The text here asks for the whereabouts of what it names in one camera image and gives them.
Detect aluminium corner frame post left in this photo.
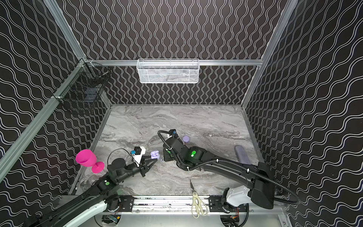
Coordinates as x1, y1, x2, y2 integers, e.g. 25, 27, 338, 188
44, 0, 87, 60

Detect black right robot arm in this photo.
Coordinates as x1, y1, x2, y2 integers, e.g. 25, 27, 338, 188
157, 129, 301, 210

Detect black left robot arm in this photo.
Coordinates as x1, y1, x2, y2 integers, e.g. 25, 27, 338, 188
23, 156, 158, 227

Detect beige handled scissors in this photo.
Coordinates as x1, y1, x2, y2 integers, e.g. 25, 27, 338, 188
190, 179, 208, 218

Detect purple earbud charging case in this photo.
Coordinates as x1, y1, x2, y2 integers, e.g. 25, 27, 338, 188
150, 150, 160, 159

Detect aluminium left side bar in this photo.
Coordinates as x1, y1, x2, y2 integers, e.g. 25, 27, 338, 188
1, 60, 85, 180

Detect pink plastic goblet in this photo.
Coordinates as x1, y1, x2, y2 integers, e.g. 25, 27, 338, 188
76, 149, 105, 174

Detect black wire basket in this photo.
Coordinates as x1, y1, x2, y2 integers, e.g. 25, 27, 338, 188
55, 59, 111, 116

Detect aluminium corner frame post right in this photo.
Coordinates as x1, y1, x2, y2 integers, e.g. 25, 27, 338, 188
242, 0, 298, 109

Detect aluminium back horizontal bar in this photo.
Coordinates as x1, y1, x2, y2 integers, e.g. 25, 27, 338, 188
86, 59, 263, 67

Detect aluminium corner frame post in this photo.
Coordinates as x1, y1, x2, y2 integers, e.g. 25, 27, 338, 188
242, 0, 298, 109
44, 0, 87, 60

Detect grey purple glasses case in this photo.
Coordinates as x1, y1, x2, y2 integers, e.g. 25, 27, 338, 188
234, 145, 251, 165

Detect white wire basket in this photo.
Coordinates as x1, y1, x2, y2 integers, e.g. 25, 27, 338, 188
136, 59, 200, 84

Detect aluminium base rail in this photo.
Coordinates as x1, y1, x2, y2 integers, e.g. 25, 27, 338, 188
93, 195, 284, 215

